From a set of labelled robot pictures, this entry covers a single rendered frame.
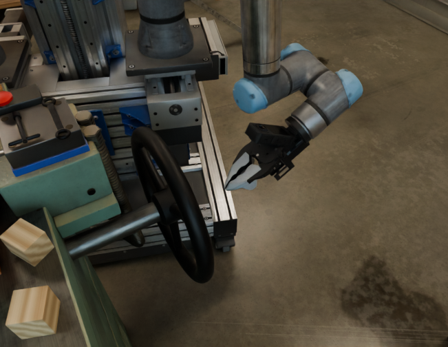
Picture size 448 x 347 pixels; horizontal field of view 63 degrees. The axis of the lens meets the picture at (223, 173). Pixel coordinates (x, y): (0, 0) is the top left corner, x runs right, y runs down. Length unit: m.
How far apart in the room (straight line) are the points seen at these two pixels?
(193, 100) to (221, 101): 1.30
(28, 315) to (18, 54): 0.83
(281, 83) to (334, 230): 0.99
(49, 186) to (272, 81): 0.45
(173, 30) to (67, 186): 0.56
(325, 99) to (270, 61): 0.15
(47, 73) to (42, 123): 0.68
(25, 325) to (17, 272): 0.10
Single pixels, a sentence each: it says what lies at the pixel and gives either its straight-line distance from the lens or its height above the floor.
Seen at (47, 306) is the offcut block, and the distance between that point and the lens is 0.46.
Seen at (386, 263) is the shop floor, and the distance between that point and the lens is 1.64.
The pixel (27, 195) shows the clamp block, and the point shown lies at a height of 0.93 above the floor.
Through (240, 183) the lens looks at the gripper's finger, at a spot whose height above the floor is 0.73.
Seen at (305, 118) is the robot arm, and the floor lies 0.83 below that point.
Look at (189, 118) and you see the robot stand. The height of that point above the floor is 0.71.
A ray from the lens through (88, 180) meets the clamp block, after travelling 0.57.
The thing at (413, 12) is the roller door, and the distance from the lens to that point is 3.63.
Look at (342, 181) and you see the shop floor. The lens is 1.85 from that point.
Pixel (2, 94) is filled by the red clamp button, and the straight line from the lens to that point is 0.59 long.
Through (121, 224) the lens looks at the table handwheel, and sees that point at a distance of 0.62.
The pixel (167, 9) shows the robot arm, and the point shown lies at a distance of 0.98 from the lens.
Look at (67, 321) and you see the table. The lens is 0.48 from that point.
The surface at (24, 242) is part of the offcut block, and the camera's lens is 0.51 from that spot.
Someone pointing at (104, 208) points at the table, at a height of 0.87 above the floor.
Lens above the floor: 1.32
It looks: 47 degrees down
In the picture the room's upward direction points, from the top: straight up
